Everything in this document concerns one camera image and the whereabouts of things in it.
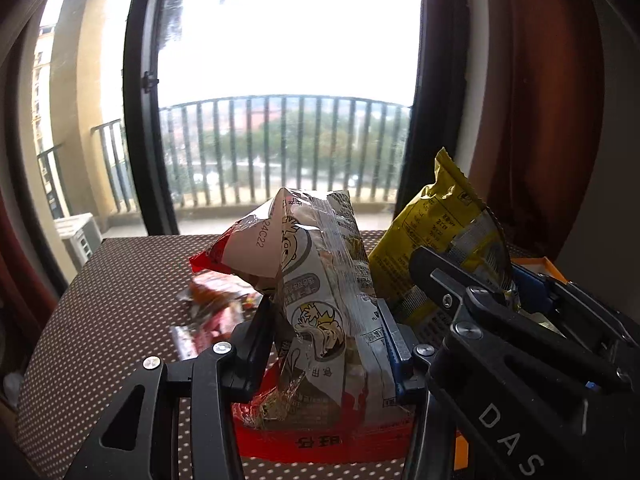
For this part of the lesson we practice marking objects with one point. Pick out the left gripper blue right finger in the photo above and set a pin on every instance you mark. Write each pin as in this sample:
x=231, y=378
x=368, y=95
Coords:
x=409, y=359

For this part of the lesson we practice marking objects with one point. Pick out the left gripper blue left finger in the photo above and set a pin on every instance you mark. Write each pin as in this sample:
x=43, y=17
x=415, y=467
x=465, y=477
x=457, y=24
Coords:
x=137, y=434

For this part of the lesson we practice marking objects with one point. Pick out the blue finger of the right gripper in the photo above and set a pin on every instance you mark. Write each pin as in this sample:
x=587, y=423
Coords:
x=457, y=296
x=577, y=315

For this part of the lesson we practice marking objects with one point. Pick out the orange cardboard box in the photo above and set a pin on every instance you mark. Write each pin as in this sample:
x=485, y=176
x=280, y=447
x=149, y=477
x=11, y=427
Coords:
x=540, y=264

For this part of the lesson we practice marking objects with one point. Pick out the olive yellow snack bag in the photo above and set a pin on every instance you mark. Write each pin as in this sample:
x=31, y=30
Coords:
x=450, y=218

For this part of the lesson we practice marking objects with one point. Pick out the red white snack bag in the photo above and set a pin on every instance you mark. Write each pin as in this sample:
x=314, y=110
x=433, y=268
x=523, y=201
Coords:
x=330, y=397

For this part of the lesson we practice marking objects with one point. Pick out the long red white snack stick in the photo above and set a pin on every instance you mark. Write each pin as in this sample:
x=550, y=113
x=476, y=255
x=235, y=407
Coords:
x=190, y=340

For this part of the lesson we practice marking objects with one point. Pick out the red brown curtain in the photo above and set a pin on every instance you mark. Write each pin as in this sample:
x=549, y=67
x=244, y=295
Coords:
x=541, y=120

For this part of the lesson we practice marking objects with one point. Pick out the red brown snack wrapper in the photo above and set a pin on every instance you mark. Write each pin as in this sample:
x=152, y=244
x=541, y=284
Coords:
x=211, y=292

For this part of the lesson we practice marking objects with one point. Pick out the white air conditioner unit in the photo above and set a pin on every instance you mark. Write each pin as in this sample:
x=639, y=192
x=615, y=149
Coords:
x=81, y=237

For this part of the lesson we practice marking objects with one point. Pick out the balcony metal railing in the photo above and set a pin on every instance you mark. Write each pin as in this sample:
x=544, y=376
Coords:
x=236, y=151

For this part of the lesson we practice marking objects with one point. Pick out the black window frame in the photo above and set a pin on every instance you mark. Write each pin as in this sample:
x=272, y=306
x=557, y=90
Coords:
x=435, y=113

